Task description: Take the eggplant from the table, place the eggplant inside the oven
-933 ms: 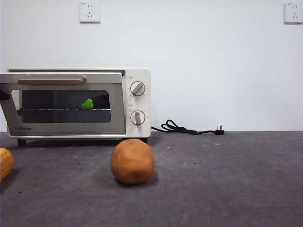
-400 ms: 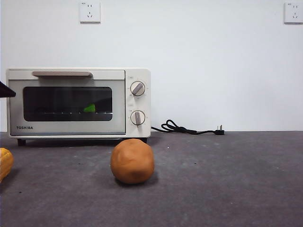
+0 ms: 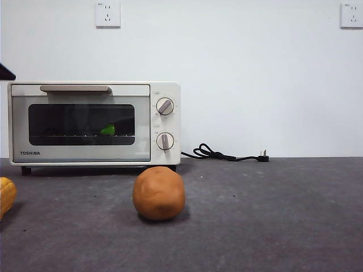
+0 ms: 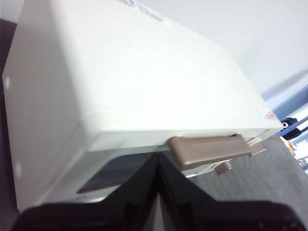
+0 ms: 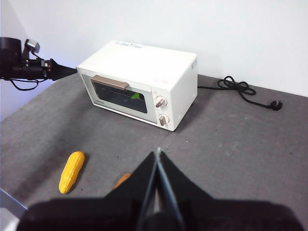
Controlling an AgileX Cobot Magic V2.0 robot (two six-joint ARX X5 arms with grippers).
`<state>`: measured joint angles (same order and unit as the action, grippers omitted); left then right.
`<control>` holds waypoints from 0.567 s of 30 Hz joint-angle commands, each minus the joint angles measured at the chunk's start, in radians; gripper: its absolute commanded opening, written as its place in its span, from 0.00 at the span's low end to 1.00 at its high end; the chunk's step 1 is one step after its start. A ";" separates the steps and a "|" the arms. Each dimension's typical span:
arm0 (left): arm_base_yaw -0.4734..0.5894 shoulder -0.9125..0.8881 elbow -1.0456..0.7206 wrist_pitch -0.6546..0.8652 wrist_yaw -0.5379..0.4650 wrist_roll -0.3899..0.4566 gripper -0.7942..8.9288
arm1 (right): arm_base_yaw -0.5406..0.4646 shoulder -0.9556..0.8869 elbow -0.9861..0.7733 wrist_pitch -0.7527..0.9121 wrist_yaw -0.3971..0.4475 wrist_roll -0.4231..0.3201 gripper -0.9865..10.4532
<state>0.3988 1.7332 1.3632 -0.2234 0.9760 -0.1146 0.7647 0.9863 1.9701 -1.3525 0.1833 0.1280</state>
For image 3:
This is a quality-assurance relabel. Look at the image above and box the glass oven door with handle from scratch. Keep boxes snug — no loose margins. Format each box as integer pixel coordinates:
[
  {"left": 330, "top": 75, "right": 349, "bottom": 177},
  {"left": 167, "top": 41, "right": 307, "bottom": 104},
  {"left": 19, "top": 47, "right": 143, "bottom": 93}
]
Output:
[{"left": 10, "top": 84, "right": 151, "bottom": 164}]

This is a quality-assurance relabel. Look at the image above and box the purple eggplant with green stem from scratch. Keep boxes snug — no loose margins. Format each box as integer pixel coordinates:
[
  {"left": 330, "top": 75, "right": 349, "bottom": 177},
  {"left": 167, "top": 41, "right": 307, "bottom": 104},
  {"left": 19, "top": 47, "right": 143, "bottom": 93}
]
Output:
[{"left": 101, "top": 117, "right": 134, "bottom": 136}]

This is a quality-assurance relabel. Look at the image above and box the white Toshiba toaster oven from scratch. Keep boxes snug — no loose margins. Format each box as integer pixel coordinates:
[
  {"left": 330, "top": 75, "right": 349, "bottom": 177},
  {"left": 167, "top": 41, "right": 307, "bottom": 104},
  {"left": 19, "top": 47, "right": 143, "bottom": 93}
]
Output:
[{"left": 7, "top": 81, "right": 182, "bottom": 176}]

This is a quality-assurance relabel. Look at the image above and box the beige oven knob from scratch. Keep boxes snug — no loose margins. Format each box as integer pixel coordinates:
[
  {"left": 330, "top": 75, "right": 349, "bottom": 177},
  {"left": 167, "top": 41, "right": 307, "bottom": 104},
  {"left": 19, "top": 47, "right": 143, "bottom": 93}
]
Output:
[
  {"left": 156, "top": 132, "right": 175, "bottom": 154},
  {"left": 156, "top": 97, "right": 175, "bottom": 116}
]

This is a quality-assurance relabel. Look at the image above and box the yellow corn cob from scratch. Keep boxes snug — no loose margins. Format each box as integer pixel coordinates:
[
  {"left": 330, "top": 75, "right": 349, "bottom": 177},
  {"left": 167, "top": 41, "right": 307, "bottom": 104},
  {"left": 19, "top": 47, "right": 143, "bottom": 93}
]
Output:
[{"left": 0, "top": 177, "right": 18, "bottom": 219}]

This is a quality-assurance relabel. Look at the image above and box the brown potato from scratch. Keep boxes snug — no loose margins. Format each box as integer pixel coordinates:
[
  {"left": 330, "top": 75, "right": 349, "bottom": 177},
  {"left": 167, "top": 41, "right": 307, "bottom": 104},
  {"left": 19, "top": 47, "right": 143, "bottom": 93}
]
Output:
[{"left": 132, "top": 166, "right": 186, "bottom": 222}]

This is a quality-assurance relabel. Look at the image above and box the metal wire oven rack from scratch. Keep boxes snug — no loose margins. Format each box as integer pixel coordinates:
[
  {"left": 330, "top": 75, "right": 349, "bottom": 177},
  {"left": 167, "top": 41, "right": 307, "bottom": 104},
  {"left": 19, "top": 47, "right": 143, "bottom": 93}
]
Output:
[{"left": 30, "top": 134, "right": 136, "bottom": 140}]

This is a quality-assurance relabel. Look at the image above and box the white wall socket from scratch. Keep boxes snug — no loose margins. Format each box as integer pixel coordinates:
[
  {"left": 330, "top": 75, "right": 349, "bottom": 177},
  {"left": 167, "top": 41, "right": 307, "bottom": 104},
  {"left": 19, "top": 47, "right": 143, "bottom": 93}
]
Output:
[
  {"left": 340, "top": 3, "right": 363, "bottom": 29},
  {"left": 95, "top": 1, "right": 121, "bottom": 29}
]

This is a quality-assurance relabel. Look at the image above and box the black power cord with plug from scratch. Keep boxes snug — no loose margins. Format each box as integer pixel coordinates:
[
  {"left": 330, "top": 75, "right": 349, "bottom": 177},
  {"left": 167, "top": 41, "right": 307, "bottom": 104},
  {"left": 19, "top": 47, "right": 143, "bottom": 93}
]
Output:
[{"left": 180, "top": 143, "right": 270, "bottom": 163}]

